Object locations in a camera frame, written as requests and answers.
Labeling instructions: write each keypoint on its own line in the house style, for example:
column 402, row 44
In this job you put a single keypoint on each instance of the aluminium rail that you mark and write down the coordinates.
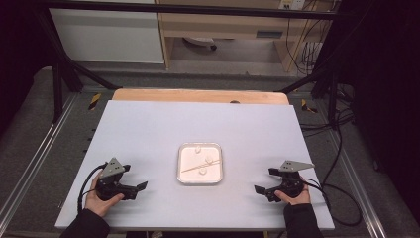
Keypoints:
column 43, row 145
column 360, row 185

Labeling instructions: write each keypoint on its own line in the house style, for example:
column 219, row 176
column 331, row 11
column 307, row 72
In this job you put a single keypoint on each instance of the white marshmallow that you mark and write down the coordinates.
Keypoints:
column 208, row 159
column 198, row 149
column 202, row 171

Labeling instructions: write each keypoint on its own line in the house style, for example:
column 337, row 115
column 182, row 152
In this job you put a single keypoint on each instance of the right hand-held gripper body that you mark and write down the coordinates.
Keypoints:
column 290, row 181

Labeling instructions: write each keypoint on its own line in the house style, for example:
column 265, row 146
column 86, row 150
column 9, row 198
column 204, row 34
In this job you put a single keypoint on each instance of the yellow black tape marker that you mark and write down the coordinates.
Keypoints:
column 94, row 100
column 307, row 106

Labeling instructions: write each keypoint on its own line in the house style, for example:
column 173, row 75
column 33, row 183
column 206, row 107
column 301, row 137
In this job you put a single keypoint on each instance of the white table board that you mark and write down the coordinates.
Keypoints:
column 148, row 125

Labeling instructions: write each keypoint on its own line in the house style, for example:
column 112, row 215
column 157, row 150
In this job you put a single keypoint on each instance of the chair base with wheel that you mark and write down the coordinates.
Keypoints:
column 201, row 41

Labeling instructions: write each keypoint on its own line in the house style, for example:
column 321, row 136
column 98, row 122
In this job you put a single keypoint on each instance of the wooden table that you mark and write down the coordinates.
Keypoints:
column 198, row 95

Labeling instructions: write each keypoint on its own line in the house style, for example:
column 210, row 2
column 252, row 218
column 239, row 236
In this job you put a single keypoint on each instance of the person's right hand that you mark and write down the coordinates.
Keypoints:
column 297, row 199

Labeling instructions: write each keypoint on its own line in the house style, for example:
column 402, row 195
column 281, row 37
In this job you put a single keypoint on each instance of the thin wooden skewer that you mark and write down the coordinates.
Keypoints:
column 194, row 169

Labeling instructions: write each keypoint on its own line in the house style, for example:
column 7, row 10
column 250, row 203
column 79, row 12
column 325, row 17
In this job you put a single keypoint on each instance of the light wooden desk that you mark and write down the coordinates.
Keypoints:
column 214, row 28

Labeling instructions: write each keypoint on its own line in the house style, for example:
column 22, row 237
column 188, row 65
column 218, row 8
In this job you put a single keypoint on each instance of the person's left hand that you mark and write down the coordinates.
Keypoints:
column 99, row 203

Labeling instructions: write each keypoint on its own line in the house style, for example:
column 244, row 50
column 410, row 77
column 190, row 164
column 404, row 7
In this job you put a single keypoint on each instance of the white power strip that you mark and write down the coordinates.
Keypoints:
column 292, row 4

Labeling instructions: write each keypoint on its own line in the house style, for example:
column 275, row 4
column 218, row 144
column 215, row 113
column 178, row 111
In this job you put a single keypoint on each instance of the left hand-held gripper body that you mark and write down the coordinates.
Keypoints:
column 112, row 168

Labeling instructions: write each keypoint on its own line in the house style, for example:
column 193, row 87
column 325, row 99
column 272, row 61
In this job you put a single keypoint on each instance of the white cabinet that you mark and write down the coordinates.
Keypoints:
column 105, row 33

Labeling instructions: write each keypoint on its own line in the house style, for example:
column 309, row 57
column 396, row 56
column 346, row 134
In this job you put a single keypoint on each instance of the black curtain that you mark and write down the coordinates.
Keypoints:
column 20, row 49
column 386, row 82

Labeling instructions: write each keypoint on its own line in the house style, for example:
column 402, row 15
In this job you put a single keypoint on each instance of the square metal tray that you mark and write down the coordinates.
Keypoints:
column 189, row 175

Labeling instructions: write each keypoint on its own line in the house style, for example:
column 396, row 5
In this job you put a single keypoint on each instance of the black metal frame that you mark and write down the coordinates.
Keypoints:
column 198, row 10

